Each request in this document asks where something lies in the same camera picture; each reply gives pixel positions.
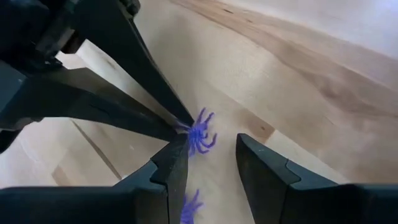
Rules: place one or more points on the purple plastic spider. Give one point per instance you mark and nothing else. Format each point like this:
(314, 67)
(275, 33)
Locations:
(199, 133)
(189, 208)

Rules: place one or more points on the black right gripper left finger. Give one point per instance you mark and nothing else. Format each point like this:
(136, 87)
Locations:
(149, 199)

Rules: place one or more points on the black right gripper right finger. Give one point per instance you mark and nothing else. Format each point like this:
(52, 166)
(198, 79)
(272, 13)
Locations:
(280, 196)

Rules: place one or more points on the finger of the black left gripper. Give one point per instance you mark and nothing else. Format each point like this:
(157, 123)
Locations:
(77, 96)
(124, 46)

